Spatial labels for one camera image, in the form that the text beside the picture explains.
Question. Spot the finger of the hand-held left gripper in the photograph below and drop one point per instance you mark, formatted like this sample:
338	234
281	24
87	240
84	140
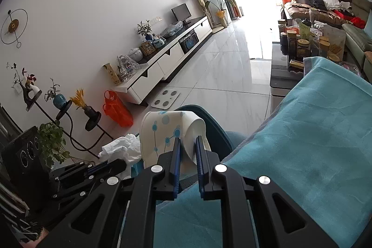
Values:
116	165
84	181

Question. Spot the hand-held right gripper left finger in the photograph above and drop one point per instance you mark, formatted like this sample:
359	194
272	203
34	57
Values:
175	169

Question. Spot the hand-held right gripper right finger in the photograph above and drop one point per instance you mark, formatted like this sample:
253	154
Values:
200	169

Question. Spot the white tissue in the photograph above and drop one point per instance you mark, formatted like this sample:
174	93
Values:
120	149

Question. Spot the dark shelf unit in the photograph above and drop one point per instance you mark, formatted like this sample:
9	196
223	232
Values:
11	213

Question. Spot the teal chair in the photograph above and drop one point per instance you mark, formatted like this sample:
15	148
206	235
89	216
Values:
216	131

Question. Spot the green leafy plant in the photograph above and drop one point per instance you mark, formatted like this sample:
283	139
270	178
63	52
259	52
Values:
53	143

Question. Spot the black tiered plant stand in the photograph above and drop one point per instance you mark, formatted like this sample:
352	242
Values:
94	123

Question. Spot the orange plastic bag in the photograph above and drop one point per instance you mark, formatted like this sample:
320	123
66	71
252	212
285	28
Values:
116	111

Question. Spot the dark vase with yellow wheat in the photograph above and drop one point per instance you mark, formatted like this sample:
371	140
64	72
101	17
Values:
88	111

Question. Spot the white bathroom scale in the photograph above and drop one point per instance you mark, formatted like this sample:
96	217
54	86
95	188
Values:
165	98

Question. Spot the teal vase with plant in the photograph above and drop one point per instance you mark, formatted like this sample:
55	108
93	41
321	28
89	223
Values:
59	100

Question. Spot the yellow printed box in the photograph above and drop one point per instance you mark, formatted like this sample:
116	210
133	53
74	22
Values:
112	74

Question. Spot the clear glass ornament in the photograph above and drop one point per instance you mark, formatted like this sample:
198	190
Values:
126	66

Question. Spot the white lidded jar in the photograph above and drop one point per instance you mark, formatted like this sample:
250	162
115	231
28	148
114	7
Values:
135	54

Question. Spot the white black TV cabinet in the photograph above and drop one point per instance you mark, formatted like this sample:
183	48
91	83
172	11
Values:
168	53

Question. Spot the black built-in appliance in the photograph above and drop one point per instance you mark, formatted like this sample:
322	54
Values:
189	41

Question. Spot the blue white porcelain jar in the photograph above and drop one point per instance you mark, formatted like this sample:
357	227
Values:
158	41

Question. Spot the plant in blue vase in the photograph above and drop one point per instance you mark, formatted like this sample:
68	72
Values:
144	30

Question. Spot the clear plastic bag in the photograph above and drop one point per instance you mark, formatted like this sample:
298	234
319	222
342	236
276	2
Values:
173	28

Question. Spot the black monitor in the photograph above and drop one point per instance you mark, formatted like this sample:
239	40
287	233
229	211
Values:
180	12

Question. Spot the cluster of food jars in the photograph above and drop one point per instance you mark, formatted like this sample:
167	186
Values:
299	41

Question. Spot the rattan floor stand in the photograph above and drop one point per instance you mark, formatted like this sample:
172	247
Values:
202	2

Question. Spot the kraft paper snack bag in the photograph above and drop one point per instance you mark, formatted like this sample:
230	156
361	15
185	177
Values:
335	41

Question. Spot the brown leather ottoman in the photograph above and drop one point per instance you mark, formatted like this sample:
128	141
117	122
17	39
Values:
308	14

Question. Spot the black bag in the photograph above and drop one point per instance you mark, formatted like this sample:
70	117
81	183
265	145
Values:
315	1

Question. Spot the green sofa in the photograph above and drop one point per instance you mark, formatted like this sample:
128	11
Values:
357	38

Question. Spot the pile of white clothes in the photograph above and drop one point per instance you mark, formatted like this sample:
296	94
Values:
334	2

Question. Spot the red cloth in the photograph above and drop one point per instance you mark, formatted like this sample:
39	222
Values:
357	22

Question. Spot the white wall socket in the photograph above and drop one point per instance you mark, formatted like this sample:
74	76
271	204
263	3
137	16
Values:
157	20

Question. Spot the black gold wall clock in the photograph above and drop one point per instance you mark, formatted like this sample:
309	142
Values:
13	24

